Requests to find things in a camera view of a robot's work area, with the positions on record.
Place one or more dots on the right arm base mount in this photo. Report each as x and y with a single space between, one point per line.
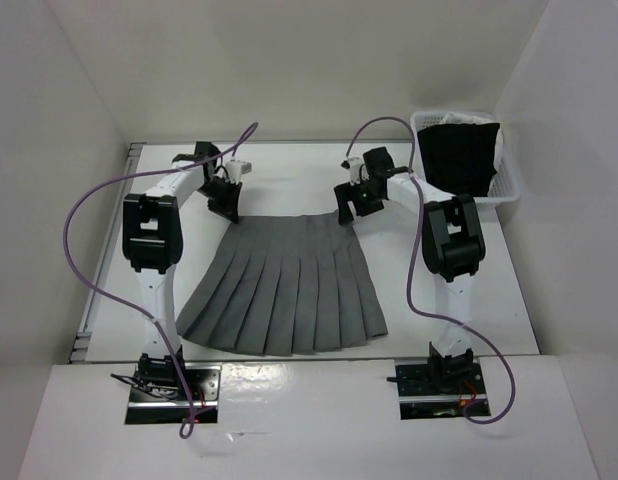
421 396

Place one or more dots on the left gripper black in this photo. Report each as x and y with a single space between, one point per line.
229 207

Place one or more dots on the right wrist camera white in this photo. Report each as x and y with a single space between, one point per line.
356 168

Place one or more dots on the black skirt in basket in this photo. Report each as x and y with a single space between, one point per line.
460 158

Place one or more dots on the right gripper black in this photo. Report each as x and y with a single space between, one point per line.
345 193

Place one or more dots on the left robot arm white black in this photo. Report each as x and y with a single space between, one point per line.
153 243

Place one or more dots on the grey pleated skirt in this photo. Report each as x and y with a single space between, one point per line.
285 285

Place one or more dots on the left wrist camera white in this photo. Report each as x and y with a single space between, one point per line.
236 169

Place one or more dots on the white plastic basket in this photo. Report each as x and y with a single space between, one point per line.
504 187

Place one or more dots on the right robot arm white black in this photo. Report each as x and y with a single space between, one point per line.
451 244

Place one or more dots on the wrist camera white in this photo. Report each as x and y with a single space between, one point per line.
356 168
236 169

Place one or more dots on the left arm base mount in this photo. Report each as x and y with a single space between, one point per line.
151 404

